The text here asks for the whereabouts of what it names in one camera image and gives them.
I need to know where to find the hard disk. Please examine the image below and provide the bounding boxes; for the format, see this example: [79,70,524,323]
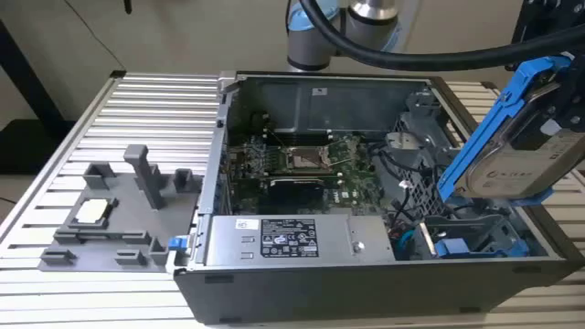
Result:
[436,54,577,208]

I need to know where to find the empty blue disk carrier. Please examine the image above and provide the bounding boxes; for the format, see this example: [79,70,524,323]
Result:
[433,239,472,258]

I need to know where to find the metal drive cage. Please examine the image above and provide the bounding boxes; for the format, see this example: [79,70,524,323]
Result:
[372,109,462,220]

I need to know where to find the green motherboard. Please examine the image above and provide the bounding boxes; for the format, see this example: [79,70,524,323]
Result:
[228,132,398,217]

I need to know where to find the CPU socket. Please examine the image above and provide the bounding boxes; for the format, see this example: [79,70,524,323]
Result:
[278,145,334,171]

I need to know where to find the black graphics card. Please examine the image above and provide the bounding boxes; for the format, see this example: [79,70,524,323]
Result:
[266,176,328,206]

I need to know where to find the silver power supply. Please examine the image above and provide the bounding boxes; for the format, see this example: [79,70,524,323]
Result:
[203,215,397,267]

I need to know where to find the open black PC case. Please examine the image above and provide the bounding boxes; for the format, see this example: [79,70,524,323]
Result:
[171,70,585,325]

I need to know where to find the grey parts rack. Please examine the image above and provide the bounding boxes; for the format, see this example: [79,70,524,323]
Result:
[39,143,205,273]

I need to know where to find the silver CPU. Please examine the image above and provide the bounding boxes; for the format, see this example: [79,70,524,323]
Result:
[75,198,113,223]

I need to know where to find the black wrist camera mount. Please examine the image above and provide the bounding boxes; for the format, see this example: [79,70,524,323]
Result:
[510,0,585,45]

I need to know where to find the thick black cable hose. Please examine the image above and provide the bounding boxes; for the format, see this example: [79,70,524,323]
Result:
[298,0,585,69]

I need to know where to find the blue data wire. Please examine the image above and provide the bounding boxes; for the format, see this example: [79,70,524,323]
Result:
[394,228,414,260]

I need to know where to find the black desk frame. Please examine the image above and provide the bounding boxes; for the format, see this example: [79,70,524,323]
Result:
[0,19,127,174]

